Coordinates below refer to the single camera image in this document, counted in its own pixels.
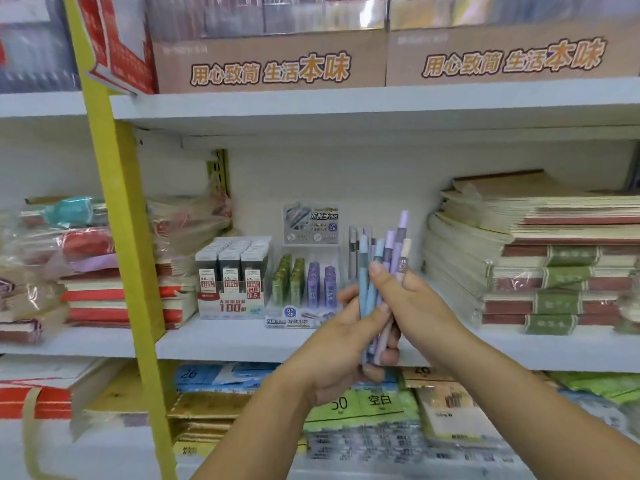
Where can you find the clear display of green purple tubes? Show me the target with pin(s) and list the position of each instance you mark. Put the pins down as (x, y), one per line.
(310, 217)

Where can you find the crumpled plastic-wrapped notebook pack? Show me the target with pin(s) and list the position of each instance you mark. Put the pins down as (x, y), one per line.
(190, 219)

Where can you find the stack of gold paper packs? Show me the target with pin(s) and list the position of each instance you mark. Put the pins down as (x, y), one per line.
(210, 404)

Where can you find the person's right hand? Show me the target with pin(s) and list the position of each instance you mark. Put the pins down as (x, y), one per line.
(425, 324)

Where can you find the clear pen packs red label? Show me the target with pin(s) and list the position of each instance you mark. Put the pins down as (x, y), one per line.
(35, 59)

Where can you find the stack of blue paper packs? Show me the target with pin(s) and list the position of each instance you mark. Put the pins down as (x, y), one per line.
(200, 374)

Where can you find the rows of lead cases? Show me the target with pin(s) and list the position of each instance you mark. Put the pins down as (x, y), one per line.
(220, 254)

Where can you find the yellow shelf post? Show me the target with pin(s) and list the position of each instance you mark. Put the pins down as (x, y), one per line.
(130, 244)

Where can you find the person's left forearm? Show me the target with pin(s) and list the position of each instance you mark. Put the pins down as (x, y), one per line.
(250, 439)

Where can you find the green wrapped paper pack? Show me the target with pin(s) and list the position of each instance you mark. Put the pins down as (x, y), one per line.
(600, 384)

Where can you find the yellow slotted bracket rail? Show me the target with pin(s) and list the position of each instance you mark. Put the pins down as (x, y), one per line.
(220, 169)

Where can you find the red white striped pack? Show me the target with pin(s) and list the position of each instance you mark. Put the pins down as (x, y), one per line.
(130, 59)

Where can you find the person's right forearm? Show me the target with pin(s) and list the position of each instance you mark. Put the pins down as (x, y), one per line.
(540, 419)

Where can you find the row of shiny wrapped packs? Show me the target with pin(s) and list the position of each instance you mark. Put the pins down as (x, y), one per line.
(225, 14)

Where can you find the yellow notebook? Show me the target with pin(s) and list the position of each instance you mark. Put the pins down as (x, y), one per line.
(120, 394)

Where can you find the red-spine notebook stack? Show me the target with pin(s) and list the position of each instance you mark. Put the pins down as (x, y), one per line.
(100, 294)

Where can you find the rows of lead tubes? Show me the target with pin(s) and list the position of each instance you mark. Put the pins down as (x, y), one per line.
(280, 284)

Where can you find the pink paper sheet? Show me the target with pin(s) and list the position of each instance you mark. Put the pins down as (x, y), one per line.
(95, 264)

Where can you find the wrapped red-band notebook pack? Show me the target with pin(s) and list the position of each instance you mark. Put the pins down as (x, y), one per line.
(90, 244)

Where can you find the clear box with blue label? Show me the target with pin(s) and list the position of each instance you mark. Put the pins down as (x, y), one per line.
(416, 254)

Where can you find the red white receipt book bundle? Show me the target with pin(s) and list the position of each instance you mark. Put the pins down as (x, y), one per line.
(30, 404)

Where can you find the person's left hand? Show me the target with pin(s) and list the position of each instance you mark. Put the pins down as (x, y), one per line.
(340, 354)

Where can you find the beige notebook stack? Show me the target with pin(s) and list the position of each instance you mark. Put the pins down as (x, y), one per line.
(450, 419)
(475, 234)

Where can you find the wrapped teal-band notebook pack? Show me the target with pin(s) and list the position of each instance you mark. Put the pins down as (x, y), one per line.
(75, 212)

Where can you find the orange pink sign board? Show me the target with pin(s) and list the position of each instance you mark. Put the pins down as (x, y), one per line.
(405, 69)
(170, 79)

